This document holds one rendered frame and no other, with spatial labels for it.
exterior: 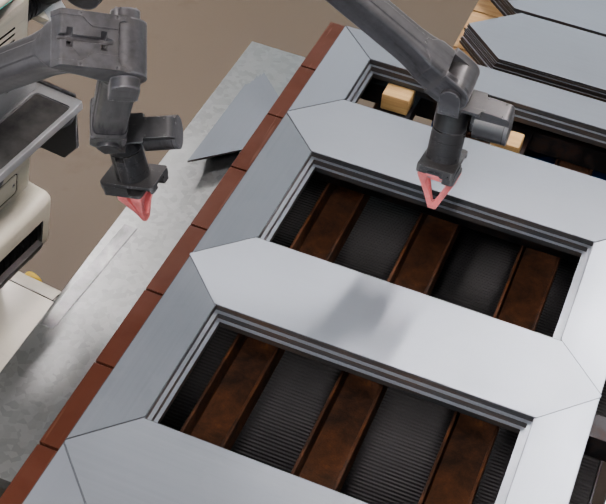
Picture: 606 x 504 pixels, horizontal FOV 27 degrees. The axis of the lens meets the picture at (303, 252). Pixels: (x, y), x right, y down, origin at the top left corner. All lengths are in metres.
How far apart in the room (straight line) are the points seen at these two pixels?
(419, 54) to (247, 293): 0.51
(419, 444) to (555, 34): 1.01
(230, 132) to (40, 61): 1.06
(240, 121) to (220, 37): 1.49
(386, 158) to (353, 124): 0.12
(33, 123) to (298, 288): 0.53
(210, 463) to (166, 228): 0.71
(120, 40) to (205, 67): 2.39
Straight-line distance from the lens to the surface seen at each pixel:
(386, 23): 1.96
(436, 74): 1.99
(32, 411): 2.22
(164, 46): 4.12
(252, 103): 2.75
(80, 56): 1.63
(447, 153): 2.09
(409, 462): 2.34
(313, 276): 2.19
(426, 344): 2.12
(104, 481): 1.92
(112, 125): 1.95
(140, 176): 2.13
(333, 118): 2.52
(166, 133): 2.05
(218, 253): 2.22
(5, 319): 2.90
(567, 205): 2.43
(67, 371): 2.27
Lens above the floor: 2.43
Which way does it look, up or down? 45 degrees down
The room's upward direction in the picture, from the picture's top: 6 degrees clockwise
